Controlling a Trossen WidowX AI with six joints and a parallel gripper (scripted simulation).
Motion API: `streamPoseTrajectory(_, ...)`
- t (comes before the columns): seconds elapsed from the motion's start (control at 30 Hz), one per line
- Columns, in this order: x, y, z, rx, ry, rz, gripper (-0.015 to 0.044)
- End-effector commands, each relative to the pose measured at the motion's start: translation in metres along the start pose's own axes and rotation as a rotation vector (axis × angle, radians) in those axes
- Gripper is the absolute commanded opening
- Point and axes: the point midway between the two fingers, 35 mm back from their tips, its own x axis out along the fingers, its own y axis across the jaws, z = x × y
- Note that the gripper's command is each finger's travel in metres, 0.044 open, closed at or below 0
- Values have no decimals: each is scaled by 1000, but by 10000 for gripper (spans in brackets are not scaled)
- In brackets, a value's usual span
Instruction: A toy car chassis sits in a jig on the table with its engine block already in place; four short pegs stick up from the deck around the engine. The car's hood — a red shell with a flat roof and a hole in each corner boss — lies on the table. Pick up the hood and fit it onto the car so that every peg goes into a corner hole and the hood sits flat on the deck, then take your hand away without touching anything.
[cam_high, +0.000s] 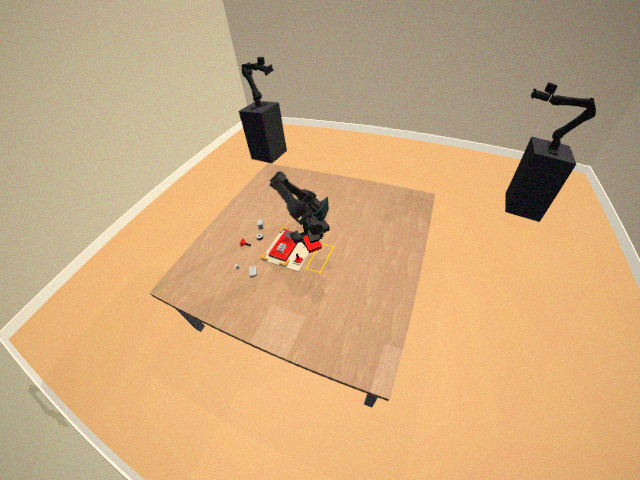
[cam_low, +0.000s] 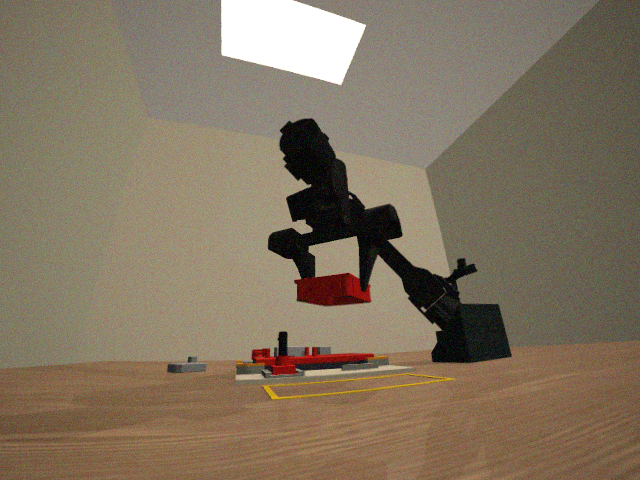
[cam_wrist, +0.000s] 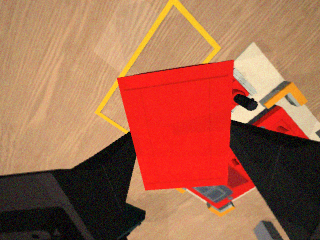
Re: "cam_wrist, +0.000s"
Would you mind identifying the yellow rectangular outline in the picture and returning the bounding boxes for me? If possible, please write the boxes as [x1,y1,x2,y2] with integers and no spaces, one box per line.
[95,0,221,133]

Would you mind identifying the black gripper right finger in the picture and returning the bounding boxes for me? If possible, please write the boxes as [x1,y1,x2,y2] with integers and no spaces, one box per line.
[229,120,320,240]

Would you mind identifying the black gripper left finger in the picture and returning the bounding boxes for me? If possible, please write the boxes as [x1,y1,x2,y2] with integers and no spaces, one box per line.
[0,131,136,240]

